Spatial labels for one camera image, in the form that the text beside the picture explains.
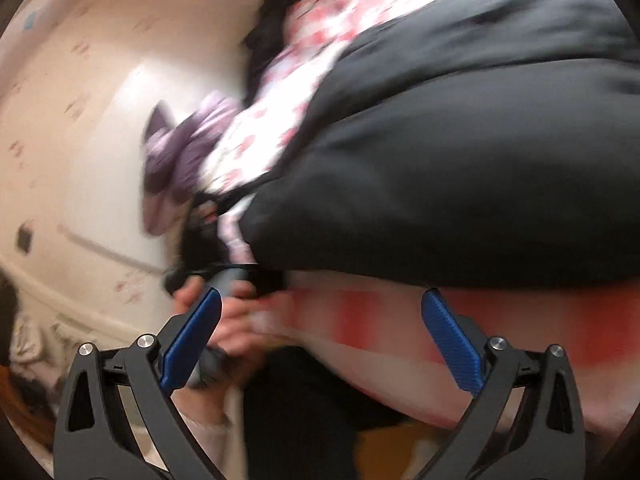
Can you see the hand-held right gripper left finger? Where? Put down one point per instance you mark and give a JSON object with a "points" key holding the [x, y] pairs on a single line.
{"points": [[192, 340]]}

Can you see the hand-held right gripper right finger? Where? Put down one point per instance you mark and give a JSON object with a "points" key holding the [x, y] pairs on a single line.
{"points": [[450, 340]]}

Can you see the black puffer jacket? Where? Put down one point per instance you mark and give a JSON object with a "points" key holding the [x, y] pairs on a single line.
{"points": [[450, 160]]}

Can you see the person's left forearm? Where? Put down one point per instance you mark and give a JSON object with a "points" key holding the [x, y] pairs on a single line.
{"points": [[226, 440]]}

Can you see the purple clothes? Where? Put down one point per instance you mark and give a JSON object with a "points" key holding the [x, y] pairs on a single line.
{"points": [[185, 155]]}

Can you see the person's left hand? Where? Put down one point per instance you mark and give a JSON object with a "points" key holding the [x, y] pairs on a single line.
{"points": [[237, 322]]}

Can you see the red white checked blanket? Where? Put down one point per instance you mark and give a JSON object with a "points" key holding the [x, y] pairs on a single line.
{"points": [[360, 325]]}

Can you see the person's black pants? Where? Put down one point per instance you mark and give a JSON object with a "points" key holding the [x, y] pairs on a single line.
{"points": [[310, 420]]}

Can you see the white printed cloth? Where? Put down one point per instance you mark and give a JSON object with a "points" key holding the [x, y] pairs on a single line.
{"points": [[30, 340]]}

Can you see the dark cloth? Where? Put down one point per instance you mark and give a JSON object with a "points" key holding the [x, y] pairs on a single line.
{"points": [[267, 35]]}

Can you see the black wall socket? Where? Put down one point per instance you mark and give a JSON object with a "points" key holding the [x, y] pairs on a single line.
{"points": [[23, 238]]}

